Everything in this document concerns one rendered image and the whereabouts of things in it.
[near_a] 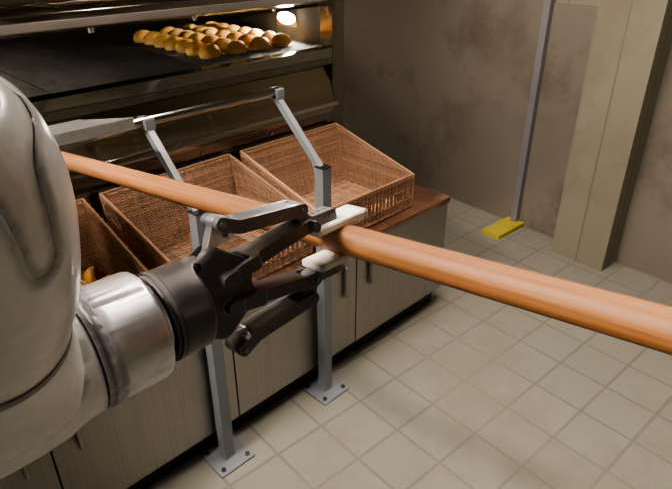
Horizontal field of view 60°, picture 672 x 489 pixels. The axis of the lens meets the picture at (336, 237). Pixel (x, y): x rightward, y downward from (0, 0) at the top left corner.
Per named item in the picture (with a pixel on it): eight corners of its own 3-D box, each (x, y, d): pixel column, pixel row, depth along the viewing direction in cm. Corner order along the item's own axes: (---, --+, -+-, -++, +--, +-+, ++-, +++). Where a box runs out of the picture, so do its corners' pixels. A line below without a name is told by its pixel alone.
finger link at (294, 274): (229, 301, 48) (229, 317, 49) (327, 274, 56) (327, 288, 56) (203, 289, 51) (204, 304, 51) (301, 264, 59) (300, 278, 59)
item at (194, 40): (130, 42, 268) (128, 29, 266) (217, 30, 298) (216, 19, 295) (205, 61, 230) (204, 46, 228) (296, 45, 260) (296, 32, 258)
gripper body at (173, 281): (117, 260, 47) (214, 224, 53) (141, 351, 50) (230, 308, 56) (163, 284, 42) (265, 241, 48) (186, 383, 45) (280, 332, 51)
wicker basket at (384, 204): (241, 212, 248) (235, 149, 235) (335, 176, 283) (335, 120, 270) (320, 251, 217) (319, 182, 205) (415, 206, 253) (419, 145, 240)
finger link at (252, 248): (202, 282, 51) (196, 268, 50) (295, 222, 57) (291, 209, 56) (227, 294, 48) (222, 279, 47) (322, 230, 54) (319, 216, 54)
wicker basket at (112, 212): (109, 262, 210) (94, 192, 197) (235, 213, 246) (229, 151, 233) (185, 318, 181) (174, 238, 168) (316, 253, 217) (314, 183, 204)
